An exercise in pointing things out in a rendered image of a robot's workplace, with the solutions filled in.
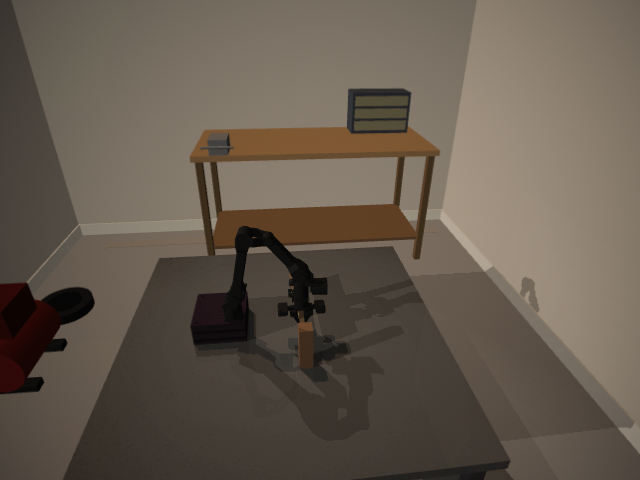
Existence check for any brown wooden post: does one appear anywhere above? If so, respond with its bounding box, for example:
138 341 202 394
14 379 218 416
298 322 313 369

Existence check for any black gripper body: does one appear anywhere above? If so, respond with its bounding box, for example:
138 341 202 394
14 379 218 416
277 295 325 317

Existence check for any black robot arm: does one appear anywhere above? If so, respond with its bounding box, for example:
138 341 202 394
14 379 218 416
222 226 328 322

